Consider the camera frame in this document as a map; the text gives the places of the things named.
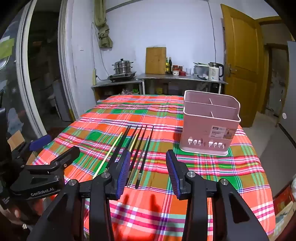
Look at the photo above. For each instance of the glass sliding door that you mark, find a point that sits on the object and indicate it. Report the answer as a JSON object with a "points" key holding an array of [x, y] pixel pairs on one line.
{"points": [[41, 69]]}

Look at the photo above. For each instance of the hanging green cloth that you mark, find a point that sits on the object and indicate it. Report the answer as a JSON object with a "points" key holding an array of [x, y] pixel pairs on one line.
{"points": [[103, 32]]}

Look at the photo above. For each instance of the white electric kettle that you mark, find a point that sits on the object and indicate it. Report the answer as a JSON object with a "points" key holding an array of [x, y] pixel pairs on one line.
{"points": [[215, 71]]}

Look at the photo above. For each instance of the person's left hand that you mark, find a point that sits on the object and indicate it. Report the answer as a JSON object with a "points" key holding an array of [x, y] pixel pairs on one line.
{"points": [[17, 212]]}

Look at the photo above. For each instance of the steel steamer pot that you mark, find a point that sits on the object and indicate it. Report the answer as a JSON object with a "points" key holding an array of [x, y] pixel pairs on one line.
{"points": [[122, 67]]}

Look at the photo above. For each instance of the white rice cooker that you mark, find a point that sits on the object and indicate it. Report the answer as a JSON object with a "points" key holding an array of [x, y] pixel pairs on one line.
{"points": [[200, 70]]}

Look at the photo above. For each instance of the plaid tablecloth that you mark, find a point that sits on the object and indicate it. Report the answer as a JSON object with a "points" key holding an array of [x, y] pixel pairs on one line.
{"points": [[208, 185]]}

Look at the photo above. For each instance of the pink utensil basket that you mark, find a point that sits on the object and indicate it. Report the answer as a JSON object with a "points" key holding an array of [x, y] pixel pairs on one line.
{"points": [[203, 125]]}

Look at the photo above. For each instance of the drinking glass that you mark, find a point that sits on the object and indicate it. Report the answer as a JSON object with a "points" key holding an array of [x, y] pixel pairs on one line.
{"points": [[189, 71]]}

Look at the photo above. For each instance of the cardboard box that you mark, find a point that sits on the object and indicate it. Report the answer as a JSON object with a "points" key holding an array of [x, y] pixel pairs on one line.
{"points": [[285, 201]]}

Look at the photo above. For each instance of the grey refrigerator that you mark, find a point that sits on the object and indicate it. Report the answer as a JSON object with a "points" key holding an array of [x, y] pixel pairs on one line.
{"points": [[290, 92]]}

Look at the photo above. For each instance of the low steel shelf unit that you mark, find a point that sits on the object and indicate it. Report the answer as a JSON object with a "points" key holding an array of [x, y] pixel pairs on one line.
{"points": [[111, 84]]}

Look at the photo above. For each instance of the dark sauce bottle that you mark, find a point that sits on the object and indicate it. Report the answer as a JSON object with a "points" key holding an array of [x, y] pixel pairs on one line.
{"points": [[170, 66]]}

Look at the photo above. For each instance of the steel kitchen table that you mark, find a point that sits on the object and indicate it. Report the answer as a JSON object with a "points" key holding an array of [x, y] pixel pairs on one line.
{"points": [[173, 77]]}

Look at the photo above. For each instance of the wooden cutting board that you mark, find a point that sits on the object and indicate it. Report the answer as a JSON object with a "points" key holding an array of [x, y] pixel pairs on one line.
{"points": [[155, 60]]}

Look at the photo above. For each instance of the gas stove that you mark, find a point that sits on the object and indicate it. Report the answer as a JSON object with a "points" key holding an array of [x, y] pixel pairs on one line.
{"points": [[122, 77]]}

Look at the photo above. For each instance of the yellow power strip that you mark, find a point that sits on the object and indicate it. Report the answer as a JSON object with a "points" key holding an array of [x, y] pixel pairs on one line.
{"points": [[94, 76]]}

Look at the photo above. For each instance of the row of black chopsticks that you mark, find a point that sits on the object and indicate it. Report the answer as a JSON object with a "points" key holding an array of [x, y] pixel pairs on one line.
{"points": [[140, 176]]}

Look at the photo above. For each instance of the white jar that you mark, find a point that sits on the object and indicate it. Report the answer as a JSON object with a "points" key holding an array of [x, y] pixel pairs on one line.
{"points": [[176, 73]]}

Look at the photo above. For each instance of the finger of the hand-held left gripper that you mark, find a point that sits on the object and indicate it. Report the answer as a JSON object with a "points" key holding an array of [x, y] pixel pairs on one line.
{"points": [[40, 141], [67, 157]]}

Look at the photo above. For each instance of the yellow wooden door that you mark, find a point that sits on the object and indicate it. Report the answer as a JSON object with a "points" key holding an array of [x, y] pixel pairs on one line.
{"points": [[242, 81]]}

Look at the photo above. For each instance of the wooden chopstick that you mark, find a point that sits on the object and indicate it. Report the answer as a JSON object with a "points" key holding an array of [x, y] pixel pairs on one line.
{"points": [[134, 141], [108, 154]]}

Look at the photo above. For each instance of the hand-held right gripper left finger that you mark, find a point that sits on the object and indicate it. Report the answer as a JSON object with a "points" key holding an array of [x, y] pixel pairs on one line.
{"points": [[122, 172]]}

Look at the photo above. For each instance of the yellow label bottle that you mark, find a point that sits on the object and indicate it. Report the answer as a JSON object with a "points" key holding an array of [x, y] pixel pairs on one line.
{"points": [[167, 67]]}

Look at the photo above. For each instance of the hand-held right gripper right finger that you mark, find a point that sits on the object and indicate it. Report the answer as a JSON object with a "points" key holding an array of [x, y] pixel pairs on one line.
{"points": [[173, 173]]}

